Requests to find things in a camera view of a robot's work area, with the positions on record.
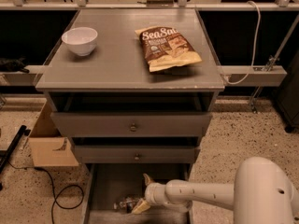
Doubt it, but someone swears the grey drawer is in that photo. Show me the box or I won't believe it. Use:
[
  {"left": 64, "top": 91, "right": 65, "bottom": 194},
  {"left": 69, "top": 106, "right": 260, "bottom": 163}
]
[
  {"left": 73, "top": 146, "right": 199, "bottom": 163},
  {"left": 79, "top": 163, "right": 192, "bottom": 224},
  {"left": 51, "top": 112, "right": 211, "bottom": 137}
]

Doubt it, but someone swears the cardboard box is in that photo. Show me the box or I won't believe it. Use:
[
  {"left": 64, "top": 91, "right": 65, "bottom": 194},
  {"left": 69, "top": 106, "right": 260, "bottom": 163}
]
[{"left": 28, "top": 104, "right": 78, "bottom": 167}]

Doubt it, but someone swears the grey top drawer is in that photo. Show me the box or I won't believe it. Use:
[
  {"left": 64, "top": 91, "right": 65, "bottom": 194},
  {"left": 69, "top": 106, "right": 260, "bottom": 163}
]
[{"left": 51, "top": 112, "right": 211, "bottom": 137}]

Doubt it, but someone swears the grey middle drawer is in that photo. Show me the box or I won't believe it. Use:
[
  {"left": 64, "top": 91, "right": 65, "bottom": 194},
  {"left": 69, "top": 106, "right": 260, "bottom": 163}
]
[{"left": 73, "top": 146, "right": 199, "bottom": 163}]

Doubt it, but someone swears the white hanging cable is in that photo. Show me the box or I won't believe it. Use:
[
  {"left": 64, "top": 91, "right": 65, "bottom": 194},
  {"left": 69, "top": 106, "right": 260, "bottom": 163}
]
[{"left": 222, "top": 0, "right": 262, "bottom": 86}]

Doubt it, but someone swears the clear plastic water bottle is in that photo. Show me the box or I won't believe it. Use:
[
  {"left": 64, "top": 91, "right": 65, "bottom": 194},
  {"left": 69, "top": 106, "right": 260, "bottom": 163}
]
[{"left": 113, "top": 195, "right": 141, "bottom": 213}]

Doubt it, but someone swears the grey bottom drawer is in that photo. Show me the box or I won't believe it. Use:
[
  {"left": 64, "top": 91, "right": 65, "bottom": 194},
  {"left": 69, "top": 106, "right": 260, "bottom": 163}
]
[{"left": 79, "top": 163, "right": 192, "bottom": 224}]

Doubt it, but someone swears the grey drawer cabinet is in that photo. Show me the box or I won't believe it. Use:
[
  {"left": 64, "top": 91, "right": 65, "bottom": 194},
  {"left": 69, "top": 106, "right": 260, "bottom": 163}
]
[{"left": 36, "top": 9, "right": 224, "bottom": 163}]

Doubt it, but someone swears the brown sea salt chip bag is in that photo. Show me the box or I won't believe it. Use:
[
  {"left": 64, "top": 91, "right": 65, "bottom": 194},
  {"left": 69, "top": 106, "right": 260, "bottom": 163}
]
[{"left": 135, "top": 26, "right": 202, "bottom": 72}]

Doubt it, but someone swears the dark rolling cart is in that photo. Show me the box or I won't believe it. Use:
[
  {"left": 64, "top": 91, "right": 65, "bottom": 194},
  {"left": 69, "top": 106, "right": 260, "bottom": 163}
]
[{"left": 276, "top": 50, "right": 299, "bottom": 133}]

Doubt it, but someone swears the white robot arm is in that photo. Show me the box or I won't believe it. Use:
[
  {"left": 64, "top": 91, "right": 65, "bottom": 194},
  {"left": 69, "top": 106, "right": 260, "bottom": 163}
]
[{"left": 133, "top": 157, "right": 299, "bottom": 224}]

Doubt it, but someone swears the black floor cable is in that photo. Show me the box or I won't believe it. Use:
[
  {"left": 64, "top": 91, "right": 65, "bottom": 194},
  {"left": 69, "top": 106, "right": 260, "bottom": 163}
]
[{"left": 7, "top": 161, "right": 85, "bottom": 224}]

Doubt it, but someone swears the metal railing frame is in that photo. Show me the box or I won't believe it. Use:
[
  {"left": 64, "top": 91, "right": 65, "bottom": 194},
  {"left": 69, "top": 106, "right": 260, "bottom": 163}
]
[{"left": 0, "top": 0, "right": 299, "bottom": 114}]

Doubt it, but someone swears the black object on ledge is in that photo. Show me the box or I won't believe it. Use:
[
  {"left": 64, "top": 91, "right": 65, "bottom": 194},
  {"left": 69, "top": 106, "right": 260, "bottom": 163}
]
[{"left": 0, "top": 58, "right": 29, "bottom": 73}]

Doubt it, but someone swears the white ceramic bowl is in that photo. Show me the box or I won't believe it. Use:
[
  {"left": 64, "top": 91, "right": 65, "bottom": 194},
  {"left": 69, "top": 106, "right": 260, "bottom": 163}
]
[{"left": 62, "top": 27, "right": 98, "bottom": 56}]

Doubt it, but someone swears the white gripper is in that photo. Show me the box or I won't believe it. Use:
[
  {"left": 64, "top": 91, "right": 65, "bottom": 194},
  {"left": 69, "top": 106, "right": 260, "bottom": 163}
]
[{"left": 132, "top": 173, "right": 167, "bottom": 215}]

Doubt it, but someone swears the black stand leg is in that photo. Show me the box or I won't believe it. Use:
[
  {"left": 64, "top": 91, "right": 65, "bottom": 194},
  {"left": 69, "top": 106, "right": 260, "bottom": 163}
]
[{"left": 0, "top": 125, "right": 30, "bottom": 191}]

